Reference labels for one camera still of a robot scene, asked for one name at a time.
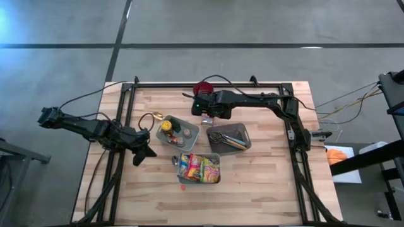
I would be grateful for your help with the red ramen packet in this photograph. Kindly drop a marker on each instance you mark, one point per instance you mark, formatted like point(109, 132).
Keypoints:
point(195, 167)

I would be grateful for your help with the blue yellow ramen packet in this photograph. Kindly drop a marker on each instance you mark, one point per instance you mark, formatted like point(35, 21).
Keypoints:
point(184, 164)

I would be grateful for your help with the red patterned box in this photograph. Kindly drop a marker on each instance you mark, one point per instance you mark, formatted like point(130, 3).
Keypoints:
point(207, 121)

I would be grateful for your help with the red and black bowl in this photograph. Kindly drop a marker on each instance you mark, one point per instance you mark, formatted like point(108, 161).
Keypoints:
point(203, 86)

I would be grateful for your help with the dark jar yellow lid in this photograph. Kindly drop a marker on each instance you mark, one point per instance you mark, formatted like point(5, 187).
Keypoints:
point(166, 125)

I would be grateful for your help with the white plastic container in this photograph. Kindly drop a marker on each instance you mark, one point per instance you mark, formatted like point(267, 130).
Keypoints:
point(370, 147)

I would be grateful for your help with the lime chili ramen packet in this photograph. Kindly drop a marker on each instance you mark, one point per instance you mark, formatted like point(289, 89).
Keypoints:
point(210, 171)

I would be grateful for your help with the orange cloth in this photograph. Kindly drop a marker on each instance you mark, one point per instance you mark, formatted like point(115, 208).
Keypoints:
point(336, 156)

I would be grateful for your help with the black aluminium table frame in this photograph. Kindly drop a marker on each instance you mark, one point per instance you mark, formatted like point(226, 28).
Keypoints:
point(176, 85)

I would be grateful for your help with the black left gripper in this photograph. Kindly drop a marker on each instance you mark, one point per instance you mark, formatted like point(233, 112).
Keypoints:
point(139, 139)

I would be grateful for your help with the small black device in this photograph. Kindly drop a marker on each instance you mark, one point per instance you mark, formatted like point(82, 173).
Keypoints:
point(383, 215)

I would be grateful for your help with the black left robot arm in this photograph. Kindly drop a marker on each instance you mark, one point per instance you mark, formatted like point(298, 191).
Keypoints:
point(91, 127)

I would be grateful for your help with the black equipment cart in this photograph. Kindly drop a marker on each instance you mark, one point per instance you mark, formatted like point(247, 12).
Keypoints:
point(393, 94)

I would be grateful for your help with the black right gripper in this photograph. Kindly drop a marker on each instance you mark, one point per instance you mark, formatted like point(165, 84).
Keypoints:
point(210, 104)

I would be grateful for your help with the dark grey translucent bin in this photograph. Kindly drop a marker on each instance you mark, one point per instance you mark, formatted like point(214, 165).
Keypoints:
point(240, 130)

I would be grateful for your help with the white plastic bin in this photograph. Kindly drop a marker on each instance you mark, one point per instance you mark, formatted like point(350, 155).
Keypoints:
point(192, 142)
point(199, 182)

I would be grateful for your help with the black diagonal bar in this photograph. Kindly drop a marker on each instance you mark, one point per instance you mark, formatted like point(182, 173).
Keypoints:
point(363, 159)

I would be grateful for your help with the white sheet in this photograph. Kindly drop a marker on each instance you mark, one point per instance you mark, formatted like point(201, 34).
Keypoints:
point(347, 176)

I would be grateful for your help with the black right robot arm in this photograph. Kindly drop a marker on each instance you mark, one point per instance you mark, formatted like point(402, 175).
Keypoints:
point(252, 97)

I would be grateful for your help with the grey metal stand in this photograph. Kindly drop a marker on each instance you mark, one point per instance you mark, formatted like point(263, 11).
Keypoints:
point(25, 154)

